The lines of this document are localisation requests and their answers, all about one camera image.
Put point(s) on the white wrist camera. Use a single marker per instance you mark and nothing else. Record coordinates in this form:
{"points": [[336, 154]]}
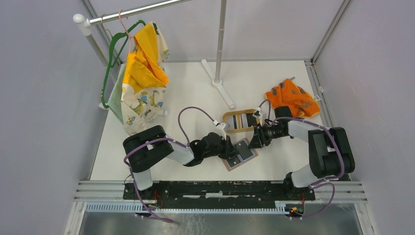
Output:
{"points": [[221, 128], [259, 113]]}

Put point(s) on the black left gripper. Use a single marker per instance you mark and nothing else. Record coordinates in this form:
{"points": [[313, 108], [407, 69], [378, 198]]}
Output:
{"points": [[229, 149]]}

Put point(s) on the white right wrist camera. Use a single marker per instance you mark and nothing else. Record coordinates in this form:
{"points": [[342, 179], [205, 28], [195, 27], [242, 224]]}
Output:
{"points": [[259, 113]]}

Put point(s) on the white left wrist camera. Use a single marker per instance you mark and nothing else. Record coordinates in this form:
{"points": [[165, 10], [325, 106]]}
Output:
{"points": [[221, 128]]}

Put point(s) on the yellow patterned garment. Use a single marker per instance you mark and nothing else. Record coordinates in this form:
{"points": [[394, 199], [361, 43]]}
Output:
{"points": [[138, 94]]}

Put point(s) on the orange cloth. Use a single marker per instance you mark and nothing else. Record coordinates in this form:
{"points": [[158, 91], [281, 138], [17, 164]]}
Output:
{"points": [[287, 93]]}

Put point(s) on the tan oval card tray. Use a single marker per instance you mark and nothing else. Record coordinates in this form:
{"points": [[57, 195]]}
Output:
{"points": [[228, 114]]}

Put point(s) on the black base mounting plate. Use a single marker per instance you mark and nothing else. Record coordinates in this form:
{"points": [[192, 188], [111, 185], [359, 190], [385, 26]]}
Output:
{"points": [[224, 194]]}

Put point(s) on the white rack base foot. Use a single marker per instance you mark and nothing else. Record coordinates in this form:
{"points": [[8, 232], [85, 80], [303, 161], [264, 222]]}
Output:
{"points": [[218, 85]]}

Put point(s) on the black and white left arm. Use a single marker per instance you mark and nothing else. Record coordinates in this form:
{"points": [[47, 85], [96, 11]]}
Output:
{"points": [[147, 148]]}

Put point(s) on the grey VIP card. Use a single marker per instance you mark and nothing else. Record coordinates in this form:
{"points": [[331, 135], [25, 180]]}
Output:
{"points": [[233, 162]]}

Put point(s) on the white left rack foot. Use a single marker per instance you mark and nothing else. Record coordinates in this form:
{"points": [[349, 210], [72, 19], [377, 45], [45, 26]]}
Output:
{"points": [[104, 106]]}

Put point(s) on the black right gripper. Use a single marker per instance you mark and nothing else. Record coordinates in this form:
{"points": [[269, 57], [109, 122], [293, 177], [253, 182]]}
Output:
{"points": [[255, 142]]}

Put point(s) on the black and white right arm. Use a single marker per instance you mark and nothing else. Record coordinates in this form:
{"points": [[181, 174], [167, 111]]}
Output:
{"points": [[329, 152]]}

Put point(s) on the green clothes hanger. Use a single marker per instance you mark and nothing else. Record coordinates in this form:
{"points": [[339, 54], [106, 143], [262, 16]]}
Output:
{"points": [[112, 59]]}

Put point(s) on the aluminium frame rail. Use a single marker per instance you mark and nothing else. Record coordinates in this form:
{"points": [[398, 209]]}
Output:
{"points": [[120, 196]]}

